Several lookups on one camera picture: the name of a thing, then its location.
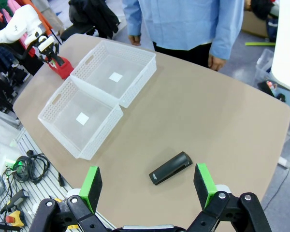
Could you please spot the black handheld controller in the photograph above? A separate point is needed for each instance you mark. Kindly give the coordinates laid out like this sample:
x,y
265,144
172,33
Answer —
x,y
14,200

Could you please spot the brown cardboard box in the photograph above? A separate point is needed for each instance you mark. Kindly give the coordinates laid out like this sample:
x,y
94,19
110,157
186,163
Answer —
x,y
253,24

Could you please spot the person in blue shirt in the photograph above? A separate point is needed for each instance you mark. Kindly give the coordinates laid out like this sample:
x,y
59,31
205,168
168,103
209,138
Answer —
x,y
181,21

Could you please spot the white power strip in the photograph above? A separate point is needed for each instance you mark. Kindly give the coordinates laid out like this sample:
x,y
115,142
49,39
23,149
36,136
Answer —
x,y
13,164

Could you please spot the red campus zipper pouch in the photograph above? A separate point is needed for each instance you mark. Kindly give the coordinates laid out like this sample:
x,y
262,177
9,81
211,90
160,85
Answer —
x,y
64,70

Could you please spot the white perforated plastic basket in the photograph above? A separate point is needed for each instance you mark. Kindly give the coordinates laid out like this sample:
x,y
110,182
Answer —
x,y
62,131
135,63

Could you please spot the black plug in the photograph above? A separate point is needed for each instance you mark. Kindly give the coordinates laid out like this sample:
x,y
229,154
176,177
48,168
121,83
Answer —
x,y
61,179

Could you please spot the person's left hand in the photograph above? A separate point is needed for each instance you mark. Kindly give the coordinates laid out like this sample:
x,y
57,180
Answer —
x,y
217,63

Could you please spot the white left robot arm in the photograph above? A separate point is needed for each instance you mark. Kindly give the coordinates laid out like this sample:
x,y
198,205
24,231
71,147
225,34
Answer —
x,y
17,24

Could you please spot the green-padded right gripper left finger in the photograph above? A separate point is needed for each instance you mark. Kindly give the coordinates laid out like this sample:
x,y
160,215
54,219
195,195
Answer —
x,y
89,188

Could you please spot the white square sticker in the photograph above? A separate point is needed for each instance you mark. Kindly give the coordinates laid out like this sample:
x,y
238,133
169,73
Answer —
x,y
116,77
83,118

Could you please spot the black stapler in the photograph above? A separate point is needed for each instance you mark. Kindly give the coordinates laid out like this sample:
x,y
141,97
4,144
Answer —
x,y
170,168

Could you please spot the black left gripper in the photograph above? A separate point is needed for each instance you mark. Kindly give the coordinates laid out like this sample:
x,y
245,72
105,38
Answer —
x,y
50,51

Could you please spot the person's left forearm blue sleeve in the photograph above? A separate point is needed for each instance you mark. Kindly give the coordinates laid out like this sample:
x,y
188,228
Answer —
x,y
226,31

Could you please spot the grey slatted base plate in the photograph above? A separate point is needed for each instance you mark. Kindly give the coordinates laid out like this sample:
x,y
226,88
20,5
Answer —
x,y
46,193

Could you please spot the green-padded right gripper right finger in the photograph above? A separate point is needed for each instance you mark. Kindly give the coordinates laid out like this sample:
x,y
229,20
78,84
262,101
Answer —
x,y
204,186

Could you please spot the person's right forearm blue sleeve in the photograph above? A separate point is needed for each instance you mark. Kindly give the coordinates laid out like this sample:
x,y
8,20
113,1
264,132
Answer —
x,y
133,19

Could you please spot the black trousers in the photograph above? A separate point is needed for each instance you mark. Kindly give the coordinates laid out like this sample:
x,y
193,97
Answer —
x,y
183,54

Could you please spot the yellow emergency stop button box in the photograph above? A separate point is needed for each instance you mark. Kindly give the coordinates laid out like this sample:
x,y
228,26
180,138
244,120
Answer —
x,y
15,218

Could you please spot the black hanging jacket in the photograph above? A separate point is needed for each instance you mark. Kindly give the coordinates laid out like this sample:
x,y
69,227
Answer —
x,y
96,17

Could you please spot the clear plastic storage box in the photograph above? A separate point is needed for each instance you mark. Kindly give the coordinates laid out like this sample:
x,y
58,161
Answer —
x,y
264,65

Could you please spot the person's right hand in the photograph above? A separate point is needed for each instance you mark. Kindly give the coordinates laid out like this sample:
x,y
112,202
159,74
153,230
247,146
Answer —
x,y
134,40

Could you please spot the green stick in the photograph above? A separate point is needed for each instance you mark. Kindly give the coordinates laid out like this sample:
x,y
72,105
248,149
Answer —
x,y
259,44

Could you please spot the white table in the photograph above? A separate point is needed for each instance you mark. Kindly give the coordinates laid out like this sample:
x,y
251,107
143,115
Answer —
x,y
288,48

